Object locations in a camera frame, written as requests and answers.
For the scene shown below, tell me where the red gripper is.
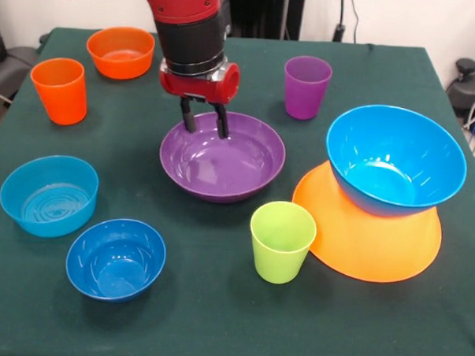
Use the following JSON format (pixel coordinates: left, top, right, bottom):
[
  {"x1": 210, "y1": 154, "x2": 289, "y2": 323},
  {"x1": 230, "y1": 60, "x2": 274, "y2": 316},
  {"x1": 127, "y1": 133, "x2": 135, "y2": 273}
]
[{"x1": 156, "y1": 59, "x2": 242, "y2": 141}]

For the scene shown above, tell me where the purple bowl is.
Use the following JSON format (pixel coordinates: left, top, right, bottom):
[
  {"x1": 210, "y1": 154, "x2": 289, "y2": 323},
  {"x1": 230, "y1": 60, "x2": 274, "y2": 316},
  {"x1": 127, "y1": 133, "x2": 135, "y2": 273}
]
[{"x1": 157, "y1": 108, "x2": 288, "y2": 207}]

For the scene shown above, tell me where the large light blue bowl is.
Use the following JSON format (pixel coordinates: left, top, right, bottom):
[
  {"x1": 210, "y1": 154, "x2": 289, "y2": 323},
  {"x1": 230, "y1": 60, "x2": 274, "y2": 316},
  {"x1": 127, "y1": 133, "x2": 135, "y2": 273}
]
[{"x1": 323, "y1": 102, "x2": 471, "y2": 221}]

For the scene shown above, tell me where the large yellow-orange bowl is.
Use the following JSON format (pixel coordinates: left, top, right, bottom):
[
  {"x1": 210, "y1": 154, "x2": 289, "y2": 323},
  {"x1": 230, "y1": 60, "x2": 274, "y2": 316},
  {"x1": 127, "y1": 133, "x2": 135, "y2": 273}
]
[{"x1": 288, "y1": 158, "x2": 446, "y2": 286}]

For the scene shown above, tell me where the purple cup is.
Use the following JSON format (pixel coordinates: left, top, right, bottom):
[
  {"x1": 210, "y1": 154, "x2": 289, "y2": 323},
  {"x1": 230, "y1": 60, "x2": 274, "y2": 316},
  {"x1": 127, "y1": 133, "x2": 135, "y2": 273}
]
[{"x1": 282, "y1": 54, "x2": 334, "y2": 122}]

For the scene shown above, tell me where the small orange bowl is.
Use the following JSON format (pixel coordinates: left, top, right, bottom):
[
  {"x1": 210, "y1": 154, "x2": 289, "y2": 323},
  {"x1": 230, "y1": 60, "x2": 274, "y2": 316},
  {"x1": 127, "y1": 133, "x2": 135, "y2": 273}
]
[{"x1": 84, "y1": 24, "x2": 158, "y2": 81}]

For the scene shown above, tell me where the orange cup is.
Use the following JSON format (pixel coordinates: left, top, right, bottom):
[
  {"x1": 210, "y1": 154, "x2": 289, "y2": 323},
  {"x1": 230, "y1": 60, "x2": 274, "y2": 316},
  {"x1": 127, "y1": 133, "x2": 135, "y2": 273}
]
[{"x1": 28, "y1": 55, "x2": 91, "y2": 128}]

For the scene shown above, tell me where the green cup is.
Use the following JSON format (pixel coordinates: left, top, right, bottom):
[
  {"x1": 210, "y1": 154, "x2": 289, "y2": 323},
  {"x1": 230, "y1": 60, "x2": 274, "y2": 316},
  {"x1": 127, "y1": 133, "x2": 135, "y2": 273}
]
[{"x1": 247, "y1": 199, "x2": 319, "y2": 287}]

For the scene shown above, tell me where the dark blue bowl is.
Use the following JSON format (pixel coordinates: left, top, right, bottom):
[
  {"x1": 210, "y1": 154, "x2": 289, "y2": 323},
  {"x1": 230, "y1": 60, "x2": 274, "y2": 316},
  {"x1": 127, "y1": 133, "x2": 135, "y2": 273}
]
[{"x1": 63, "y1": 216, "x2": 169, "y2": 306}]

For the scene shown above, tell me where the flat-bottomed light blue bowl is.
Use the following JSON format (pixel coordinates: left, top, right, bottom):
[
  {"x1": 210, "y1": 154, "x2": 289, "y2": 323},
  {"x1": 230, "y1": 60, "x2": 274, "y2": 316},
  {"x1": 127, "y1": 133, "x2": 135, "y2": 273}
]
[{"x1": 0, "y1": 152, "x2": 101, "y2": 240}]

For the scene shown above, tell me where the dark green tablecloth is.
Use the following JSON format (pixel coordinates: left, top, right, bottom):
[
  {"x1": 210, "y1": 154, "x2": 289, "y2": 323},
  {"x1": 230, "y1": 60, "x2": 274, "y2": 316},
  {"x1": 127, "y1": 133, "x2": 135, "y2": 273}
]
[{"x1": 0, "y1": 24, "x2": 475, "y2": 356}]

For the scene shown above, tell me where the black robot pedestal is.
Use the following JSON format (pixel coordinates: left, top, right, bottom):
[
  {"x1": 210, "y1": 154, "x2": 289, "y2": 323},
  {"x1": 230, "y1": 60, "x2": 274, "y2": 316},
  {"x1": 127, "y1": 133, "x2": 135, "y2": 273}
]
[{"x1": 219, "y1": 0, "x2": 305, "y2": 42}]

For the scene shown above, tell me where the black cable with plug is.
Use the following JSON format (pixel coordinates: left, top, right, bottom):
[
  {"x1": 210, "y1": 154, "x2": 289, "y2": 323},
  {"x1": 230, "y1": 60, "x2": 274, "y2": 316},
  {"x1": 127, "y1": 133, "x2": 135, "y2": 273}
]
[{"x1": 332, "y1": 0, "x2": 347, "y2": 44}]

